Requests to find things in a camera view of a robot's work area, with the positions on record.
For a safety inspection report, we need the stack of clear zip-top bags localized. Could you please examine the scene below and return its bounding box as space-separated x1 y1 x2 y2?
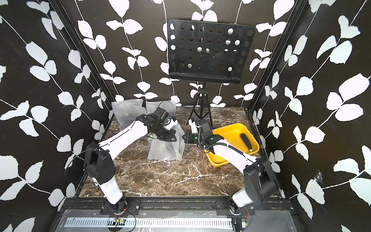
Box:
147 121 185 161

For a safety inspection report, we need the clear zip-top bag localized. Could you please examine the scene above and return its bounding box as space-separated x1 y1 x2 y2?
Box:
112 99 146 131
146 100 176 116

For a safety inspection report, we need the clear zip-top bag top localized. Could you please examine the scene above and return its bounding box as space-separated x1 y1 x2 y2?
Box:
112 99 146 131

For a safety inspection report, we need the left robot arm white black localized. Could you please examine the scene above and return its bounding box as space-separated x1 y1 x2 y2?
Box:
84 114 178 205

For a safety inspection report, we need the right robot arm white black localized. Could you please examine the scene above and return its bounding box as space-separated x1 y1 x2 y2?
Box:
182 123 279 208

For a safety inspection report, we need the yellow plastic tray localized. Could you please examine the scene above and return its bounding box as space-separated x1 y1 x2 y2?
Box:
206 123 260 167

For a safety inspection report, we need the black perforated music stand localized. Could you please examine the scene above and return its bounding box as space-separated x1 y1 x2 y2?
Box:
168 19 257 119

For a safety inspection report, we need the white perforated strip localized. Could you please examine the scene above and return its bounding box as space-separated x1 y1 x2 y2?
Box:
62 217 233 229

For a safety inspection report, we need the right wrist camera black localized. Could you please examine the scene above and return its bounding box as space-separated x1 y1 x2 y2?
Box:
195 118 212 133

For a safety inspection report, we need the black front mounting rail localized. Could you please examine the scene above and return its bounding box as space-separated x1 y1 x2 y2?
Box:
61 196 295 217

